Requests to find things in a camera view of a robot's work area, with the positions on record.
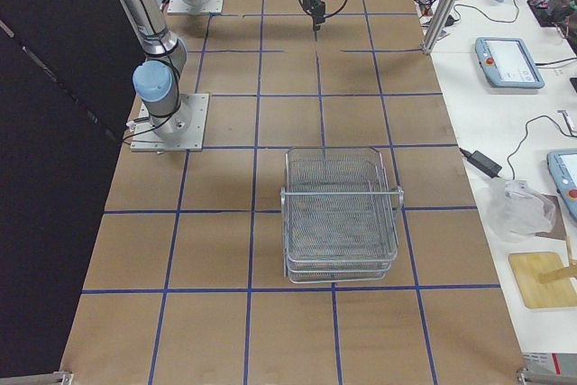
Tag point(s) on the far blue teach pendant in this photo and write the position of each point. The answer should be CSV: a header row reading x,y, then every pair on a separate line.
x,y
507,63

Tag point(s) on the blue teach pendant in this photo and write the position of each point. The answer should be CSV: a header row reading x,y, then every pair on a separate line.
x,y
507,63
562,168

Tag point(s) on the black power adapter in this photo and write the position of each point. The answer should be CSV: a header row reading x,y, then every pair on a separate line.
x,y
483,163

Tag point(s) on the clear plastic bag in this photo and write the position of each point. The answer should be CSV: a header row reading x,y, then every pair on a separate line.
x,y
516,208

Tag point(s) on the near blue teach pendant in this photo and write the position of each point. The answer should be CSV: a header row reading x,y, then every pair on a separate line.
x,y
562,168

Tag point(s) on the wooden board stand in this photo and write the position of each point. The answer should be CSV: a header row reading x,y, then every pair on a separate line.
x,y
542,271

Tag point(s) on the aluminium frame post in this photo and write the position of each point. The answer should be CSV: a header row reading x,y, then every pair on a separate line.
x,y
444,2

